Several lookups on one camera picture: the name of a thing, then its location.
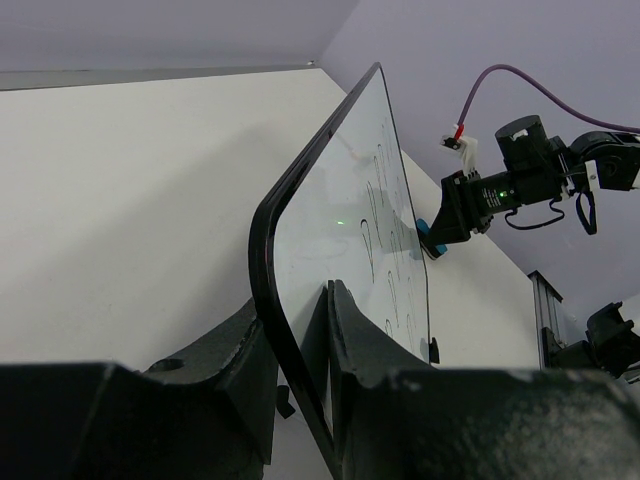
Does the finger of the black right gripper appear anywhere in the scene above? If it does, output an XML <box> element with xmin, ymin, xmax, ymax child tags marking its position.
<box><xmin>430</xmin><ymin>201</ymin><xmax>473</xmax><ymax>245</ymax></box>

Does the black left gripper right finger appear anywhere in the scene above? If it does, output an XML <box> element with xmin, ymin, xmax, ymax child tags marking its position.
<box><xmin>327</xmin><ymin>281</ymin><xmax>639</xmax><ymax>479</ymax></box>

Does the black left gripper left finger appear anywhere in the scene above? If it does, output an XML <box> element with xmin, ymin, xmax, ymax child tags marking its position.
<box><xmin>1</xmin><ymin>303</ymin><xmax>278</xmax><ymax>479</ymax></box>

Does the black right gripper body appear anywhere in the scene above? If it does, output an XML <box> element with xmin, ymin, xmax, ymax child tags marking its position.
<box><xmin>441</xmin><ymin>171</ymin><xmax>518</xmax><ymax>234</ymax></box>

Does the blue bone-shaped eraser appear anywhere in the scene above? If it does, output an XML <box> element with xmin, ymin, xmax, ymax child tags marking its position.
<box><xmin>416</xmin><ymin>218</ymin><xmax>448</xmax><ymax>260</ymax></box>

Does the white whiteboard black frame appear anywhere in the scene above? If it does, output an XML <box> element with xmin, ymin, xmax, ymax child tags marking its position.
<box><xmin>248</xmin><ymin>64</ymin><xmax>431</xmax><ymax>462</ymax></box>

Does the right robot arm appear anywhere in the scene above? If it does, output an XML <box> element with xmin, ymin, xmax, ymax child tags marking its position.
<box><xmin>418</xmin><ymin>115</ymin><xmax>639</xmax><ymax>255</ymax></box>

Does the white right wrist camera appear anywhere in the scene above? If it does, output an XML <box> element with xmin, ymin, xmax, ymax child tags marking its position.
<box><xmin>439</xmin><ymin>135</ymin><xmax>478</xmax><ymax>177</ymax></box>

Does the aluminium front rail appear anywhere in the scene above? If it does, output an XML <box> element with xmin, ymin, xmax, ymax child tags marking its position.
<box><xmin>528</xmin><ymin>270</ymin><xmax>567</xmax><ymax>369</ymax></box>

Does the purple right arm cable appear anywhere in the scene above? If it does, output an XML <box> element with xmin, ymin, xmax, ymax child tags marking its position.
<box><xmin>457</xmin><ymin>63</ymin><xmax>640</xmax><ymax>135</ymax></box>

